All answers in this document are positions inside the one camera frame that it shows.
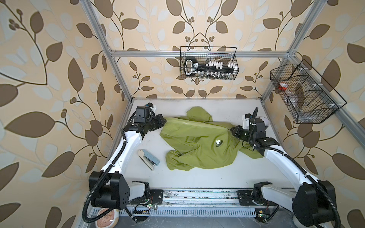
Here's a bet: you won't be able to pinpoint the black wire basket right wall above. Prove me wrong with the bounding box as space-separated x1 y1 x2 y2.
270 59 347 124

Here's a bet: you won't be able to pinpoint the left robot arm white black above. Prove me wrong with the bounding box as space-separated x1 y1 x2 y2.
82 103 166 223

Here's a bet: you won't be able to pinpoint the grey tape roll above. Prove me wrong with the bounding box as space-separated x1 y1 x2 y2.
260 116 271 128

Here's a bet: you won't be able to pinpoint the red cap bottle in basket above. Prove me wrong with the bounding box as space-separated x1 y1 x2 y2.
278 82 289 92

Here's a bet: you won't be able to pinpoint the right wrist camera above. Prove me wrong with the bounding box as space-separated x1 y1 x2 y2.
242 114 252 130

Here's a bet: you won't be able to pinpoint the small grey white block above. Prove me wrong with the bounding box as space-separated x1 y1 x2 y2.
137 149 160 171

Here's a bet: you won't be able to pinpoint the green jacket with patterned lining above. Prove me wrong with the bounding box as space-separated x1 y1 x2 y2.
160 107 263 171

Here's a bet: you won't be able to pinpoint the black wire basket back wall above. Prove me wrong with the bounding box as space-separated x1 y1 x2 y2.
179 46 239 80

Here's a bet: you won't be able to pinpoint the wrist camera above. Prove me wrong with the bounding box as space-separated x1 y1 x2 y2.
145 103 156 112
242 114 252 130

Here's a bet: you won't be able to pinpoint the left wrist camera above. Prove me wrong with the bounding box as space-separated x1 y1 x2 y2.
145 103 156 112

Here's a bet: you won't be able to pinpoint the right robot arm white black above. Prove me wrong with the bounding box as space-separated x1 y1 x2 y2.
230 114 341 228

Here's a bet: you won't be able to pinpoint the black wire basket wall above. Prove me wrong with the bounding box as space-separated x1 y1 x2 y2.
270 59 347 124
179 46 239 80

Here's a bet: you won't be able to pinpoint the black socket set rail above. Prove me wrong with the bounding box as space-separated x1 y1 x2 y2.
182 57 239 80

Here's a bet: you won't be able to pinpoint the pink white round device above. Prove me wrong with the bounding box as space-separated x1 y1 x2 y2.
95 210 120 228

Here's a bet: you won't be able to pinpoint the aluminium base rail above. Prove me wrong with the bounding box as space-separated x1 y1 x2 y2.
82 187 320 218

